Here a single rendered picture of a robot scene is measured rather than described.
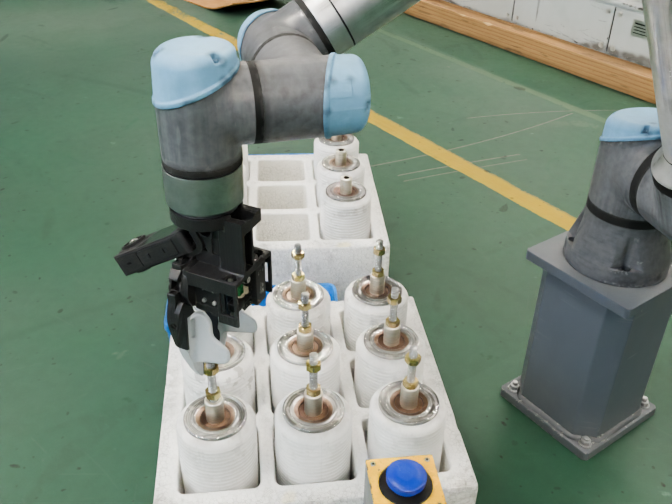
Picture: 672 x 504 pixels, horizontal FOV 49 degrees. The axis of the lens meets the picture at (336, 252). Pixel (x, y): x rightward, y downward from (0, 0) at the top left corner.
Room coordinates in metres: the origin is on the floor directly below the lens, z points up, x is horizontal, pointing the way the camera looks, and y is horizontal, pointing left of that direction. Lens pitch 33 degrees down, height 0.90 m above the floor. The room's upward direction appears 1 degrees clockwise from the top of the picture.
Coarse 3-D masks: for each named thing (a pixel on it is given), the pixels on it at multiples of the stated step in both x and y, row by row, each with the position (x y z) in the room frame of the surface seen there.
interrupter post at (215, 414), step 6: (210, 402) 0.63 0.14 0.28; (216, 402) 0.63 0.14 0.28; (222, 402) 0.63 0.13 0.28; (210, 408) 0.62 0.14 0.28; (216, 408) 0.62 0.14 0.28; (222, 408) 0.63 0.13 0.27; (210, 414) 0.62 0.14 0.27; (216, 414) 0.62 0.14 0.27; (222, 414) 0.63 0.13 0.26; (210, 420) 0.62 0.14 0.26; (216, 420) 0.62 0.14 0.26; (222, 420) 0.63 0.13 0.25
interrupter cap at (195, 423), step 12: (204, 396) 0.66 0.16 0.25; (228, 396) 0.66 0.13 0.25; (192, 408) 0.64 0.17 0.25; (204, 408) 0.64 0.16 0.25; (228, 408) 0.65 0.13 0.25; (240, 408) 0.64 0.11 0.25; (192, 420) 0.62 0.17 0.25; (204, 420) 0.63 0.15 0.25; (228, 420) 0.63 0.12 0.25; (240, 420) 0.62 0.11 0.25; (192, 432) 0.60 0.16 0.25; (204, 432) 0.60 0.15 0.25; (216, 432) 0.60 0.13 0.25; (228, 432) 0.61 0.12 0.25
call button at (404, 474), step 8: (392, 464) 0.50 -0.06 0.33; (400, 464) 0.50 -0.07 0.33; (408, 464) 0.50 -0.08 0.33; (416, 464) 0.50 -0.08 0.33; (392, 472) 0.49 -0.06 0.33; (400, 472) 0.49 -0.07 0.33; (408, 472) 0.49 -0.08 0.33; (416, 472) 0.49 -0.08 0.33; (424, 472) 0.49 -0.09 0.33; (392, 480) 0.48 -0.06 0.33; (400, 480) 0.48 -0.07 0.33; (408, 480) 0.48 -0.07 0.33; (416, 480) 0.48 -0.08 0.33; (424, 480) 0.48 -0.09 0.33; (392, 488) 0.47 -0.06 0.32; (400, 488) 0.47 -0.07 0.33; (408, 488) 0.47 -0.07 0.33; (416, 488) 0.47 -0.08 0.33; (408, 496) 0.47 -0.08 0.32
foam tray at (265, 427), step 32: (256, 320) 0.91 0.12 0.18; (416, 320) 0.92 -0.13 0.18; (256, 352) 0.83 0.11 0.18; (352, 352) 0.84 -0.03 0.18; (256, 384) 0.80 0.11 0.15; (352, 384) 0.77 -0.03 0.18; (256, 416) 0.70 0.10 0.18; (448, 416) 0.71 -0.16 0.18; (160, 448) 0.65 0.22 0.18; (352, 448) 0.65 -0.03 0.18; (448, 448) 0.65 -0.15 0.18; (160, 480) 0.59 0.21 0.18; (352, 480) 0.60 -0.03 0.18; (448, 480) 0.60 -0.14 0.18
